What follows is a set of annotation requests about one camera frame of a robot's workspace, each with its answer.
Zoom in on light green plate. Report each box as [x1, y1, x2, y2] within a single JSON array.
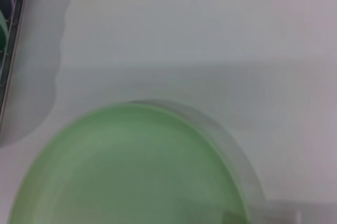
[[6, 102, 253, 224]]

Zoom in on dark green plate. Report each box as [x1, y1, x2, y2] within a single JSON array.
[[0, 10, 10, 51]]

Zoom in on metal wire plate rack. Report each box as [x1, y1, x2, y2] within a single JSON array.
[[0, 0, 30, 131]]

